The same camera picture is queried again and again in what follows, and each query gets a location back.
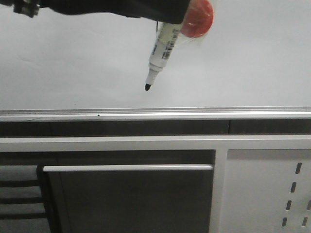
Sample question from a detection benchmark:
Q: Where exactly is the white whiteboard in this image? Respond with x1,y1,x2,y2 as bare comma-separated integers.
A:
0,0,311,110

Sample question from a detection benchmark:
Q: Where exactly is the aluminium whiteboard tray rail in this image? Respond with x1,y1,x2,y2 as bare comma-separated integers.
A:
0,106,311,122

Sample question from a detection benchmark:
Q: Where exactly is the red round ball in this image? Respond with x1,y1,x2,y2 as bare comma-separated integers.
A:
180,0,214,38

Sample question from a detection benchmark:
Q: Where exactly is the white whiteboard marker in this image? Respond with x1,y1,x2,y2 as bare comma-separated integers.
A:
144,23,182,91

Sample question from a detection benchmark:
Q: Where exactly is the white perforated side panel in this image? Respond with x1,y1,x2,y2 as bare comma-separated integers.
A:
219,149,311,233

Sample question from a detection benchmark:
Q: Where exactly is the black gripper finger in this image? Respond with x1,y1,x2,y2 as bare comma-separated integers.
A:
40,0,190,24

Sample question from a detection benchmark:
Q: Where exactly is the dark cabinet door panel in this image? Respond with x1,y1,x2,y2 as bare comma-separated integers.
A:
43,164,214,233

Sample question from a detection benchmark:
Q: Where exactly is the white desk frame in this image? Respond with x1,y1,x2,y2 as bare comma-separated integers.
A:
0,135,311,233

